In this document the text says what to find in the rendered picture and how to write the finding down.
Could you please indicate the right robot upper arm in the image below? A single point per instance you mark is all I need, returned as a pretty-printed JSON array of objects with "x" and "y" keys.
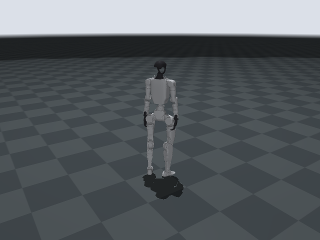
[{"x": 172, "y": 85}]

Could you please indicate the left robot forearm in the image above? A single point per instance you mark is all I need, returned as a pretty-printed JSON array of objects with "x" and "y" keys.
[{"x": 146, "y": 106}]

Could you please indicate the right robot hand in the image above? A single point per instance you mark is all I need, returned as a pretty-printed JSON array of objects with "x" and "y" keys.
[{"x": 175, "y": 122}]

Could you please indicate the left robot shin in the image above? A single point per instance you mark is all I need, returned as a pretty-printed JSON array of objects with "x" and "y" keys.
[{"x": 149, "y": 155}]

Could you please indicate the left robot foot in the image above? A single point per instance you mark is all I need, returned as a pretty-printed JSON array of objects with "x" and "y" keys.
[{"x": 150, "y": 170}]

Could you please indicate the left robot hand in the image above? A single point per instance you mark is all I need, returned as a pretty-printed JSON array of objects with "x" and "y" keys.
[{"x": 145, "y": 122}]

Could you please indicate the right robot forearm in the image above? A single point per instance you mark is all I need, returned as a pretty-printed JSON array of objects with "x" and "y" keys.
[{"x": 175, "y": 108}]

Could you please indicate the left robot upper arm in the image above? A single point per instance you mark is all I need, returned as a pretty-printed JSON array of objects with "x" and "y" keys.
[{"x": 148, "y": 89}]

